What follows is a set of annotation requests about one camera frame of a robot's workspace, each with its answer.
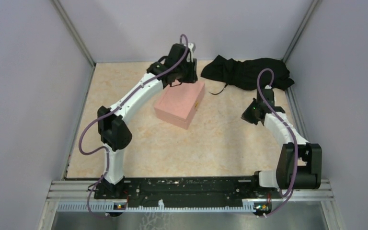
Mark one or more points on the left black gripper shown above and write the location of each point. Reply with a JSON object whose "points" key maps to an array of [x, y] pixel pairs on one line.
{"points": [[193, 77]]}

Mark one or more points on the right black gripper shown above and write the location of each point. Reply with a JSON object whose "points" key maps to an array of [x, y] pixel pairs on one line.
{"points": [[246, 115]]}

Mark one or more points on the pink jewelry box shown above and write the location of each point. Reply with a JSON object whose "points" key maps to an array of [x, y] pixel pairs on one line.
{"points": [[178, 104]]}

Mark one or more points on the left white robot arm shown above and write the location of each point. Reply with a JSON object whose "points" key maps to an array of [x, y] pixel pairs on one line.
{"points": [[112, 125]]}

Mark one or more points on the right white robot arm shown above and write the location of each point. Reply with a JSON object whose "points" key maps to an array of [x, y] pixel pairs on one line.
{"points": [[300, 162]]}

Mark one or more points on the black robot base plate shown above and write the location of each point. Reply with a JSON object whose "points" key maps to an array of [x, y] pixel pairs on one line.
{"points": [[182, 192]]}

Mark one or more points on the white cable duct strip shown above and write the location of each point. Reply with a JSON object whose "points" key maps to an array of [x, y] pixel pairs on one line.
{"points": [[119, 207]]}

